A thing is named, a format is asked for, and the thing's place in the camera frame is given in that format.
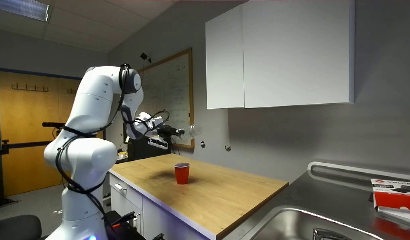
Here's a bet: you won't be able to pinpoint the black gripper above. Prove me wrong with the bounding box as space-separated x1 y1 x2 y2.
146 126 179 151

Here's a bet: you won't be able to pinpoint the clear plastic cup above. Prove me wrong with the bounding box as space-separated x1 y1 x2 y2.
189 124 199 139

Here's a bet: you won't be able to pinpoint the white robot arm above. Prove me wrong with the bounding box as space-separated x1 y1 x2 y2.
45 64 169 240

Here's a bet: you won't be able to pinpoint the red plastic cup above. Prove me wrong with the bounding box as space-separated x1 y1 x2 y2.
175 163 190 184

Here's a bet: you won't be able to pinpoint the wooden door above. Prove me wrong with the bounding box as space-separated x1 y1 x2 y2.
0 71 79 196

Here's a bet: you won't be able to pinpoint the stainless steel sink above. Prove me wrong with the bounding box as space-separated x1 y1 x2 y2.
241 207 384 240

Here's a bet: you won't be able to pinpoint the black office chair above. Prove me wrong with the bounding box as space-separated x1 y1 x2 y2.
0 215 42 240

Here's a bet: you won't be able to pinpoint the red white box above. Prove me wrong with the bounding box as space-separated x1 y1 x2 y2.
372 179 410 223

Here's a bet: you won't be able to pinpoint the wall whiteboard wooden frame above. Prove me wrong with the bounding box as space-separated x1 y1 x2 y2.
139 48 195 151

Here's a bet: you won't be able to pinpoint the white drawer handle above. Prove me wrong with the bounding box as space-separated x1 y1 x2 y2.
114 183 127 195

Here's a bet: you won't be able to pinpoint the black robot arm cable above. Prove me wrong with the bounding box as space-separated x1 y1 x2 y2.
54 64 173 216

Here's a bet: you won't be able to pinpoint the white wall cabinet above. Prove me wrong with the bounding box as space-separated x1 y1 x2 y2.
206 0 356 110

